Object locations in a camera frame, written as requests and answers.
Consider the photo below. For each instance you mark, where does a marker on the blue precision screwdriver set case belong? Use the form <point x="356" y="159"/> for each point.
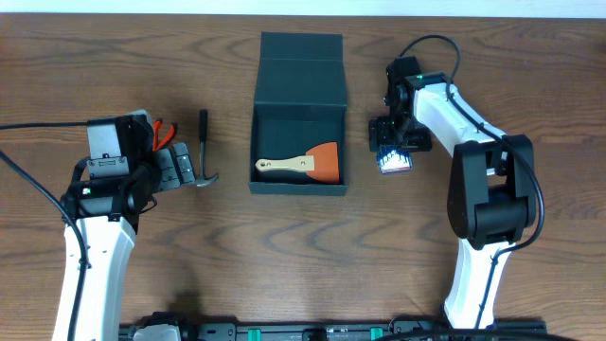
<point x="393" y="159"/>

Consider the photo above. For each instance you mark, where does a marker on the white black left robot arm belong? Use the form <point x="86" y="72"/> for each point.
<point x="109" y="190"/>

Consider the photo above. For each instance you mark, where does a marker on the black handled claw hammer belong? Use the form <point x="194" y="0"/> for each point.
<point x="202" y="180"/>

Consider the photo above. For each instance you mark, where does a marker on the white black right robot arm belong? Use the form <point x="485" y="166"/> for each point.
<point x="492" y="187"/>

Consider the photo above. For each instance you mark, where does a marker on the orange scraper with wooden handle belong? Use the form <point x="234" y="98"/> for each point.
<point x="320" y="163"/>

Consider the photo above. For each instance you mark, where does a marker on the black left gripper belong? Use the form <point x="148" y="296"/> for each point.
<point x="167" y="167"/>

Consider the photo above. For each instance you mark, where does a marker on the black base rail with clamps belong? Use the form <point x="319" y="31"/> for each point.
<point x="230" y="329"/>

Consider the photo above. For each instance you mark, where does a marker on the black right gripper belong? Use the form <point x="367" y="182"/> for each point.
<point x="379" y="135"/>

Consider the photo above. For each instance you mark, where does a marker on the dark green open box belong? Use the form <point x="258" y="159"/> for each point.
<point x="300" y="102"/>

